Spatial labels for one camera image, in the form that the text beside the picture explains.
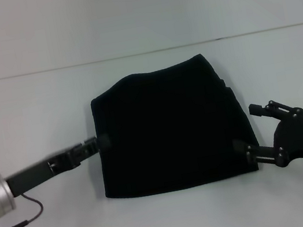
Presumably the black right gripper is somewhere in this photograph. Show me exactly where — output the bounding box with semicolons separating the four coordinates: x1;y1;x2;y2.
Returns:
226;94;303;187

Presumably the black shirt with white print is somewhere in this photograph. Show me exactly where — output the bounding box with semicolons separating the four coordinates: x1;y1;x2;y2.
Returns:
84;46;264;202

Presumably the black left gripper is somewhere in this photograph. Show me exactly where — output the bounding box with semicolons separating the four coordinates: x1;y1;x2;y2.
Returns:
0;131;119;200

